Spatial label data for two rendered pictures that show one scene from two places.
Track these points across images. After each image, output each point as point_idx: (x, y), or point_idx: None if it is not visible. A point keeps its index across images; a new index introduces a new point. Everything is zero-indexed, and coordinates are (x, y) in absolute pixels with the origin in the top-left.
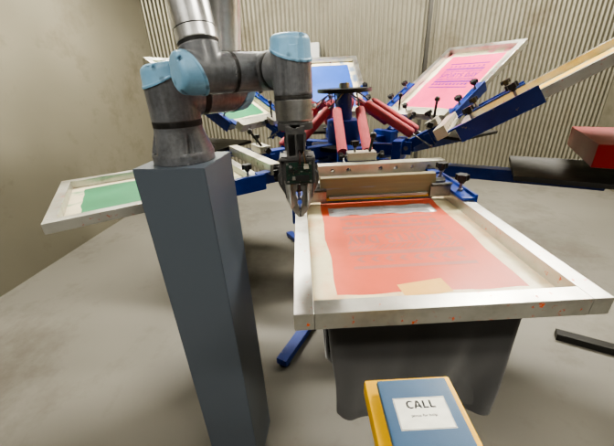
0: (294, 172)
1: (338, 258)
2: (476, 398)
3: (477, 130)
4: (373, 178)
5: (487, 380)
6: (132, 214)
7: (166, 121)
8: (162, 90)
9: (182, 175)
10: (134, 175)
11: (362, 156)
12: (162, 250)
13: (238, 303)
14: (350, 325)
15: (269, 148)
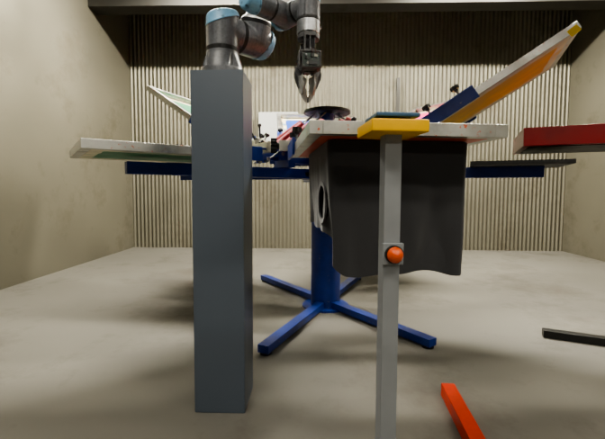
0: (308, 58)
1: None
2: (446, 257)
3: (435, 120)
4: None
5: (452, 234)
6: (151, 150)
7: (220, 41)
8: (221, 22)
9: (226, 75)
10: (191, 74)
11: None
12: (196, 136)
13: (247, 201)
14: (346, 132)
15: (263, 140)
